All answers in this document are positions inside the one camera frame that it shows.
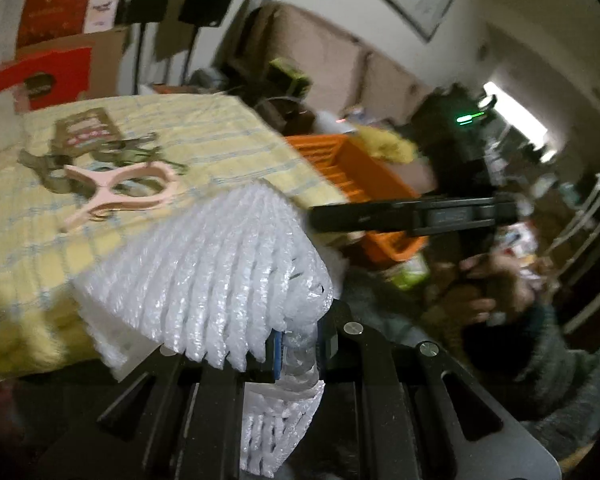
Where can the large beige sofa cushion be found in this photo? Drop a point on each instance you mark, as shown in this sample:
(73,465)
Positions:
(310,45)

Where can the yellow checked tablecloth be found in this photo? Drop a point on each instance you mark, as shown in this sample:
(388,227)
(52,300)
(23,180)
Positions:
(205,125)

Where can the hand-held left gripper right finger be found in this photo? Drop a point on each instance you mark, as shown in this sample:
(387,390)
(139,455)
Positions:
(323,345)

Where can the orange plastic basket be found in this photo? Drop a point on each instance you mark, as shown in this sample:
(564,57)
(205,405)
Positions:
(365,165)

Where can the red box with oval label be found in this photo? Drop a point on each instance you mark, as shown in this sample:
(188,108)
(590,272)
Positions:
(60,70)

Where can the person's right hand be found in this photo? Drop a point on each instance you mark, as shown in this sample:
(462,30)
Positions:
(500,285)

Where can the white foam net sheet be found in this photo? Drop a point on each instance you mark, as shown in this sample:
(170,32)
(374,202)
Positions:
(205,270)

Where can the dark brown wooden box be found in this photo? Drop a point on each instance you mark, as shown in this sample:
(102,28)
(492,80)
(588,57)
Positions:
(290,115)

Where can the brown sofa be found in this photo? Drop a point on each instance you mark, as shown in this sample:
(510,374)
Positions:
(330,40)

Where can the brown cardboard box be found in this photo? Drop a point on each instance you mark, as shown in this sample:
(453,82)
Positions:
(107,60)

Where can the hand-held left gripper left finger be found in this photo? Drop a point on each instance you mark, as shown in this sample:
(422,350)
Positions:
(278,355)

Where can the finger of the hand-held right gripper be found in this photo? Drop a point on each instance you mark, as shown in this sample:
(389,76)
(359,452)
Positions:
(360,217)

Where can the pink plastic clip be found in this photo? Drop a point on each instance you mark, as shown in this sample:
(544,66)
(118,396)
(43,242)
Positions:
(100,192)

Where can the person's right forearm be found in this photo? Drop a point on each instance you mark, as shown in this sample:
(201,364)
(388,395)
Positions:
(570,385)

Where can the metal clip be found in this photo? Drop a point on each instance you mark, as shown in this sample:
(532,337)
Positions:
(45,165)
(130,146)

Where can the yellow cloth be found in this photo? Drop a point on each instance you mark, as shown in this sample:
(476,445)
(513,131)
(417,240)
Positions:
(385,142)

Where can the brown card packet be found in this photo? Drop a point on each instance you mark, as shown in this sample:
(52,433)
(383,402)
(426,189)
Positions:
(85,130)

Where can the red patterned gift box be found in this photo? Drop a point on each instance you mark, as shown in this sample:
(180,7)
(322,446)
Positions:
(55,5)

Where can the white metal rack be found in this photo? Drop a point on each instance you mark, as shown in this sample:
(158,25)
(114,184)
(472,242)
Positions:
(597,195)

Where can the small white printed box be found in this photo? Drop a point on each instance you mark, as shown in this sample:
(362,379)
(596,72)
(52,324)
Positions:
(102,7)

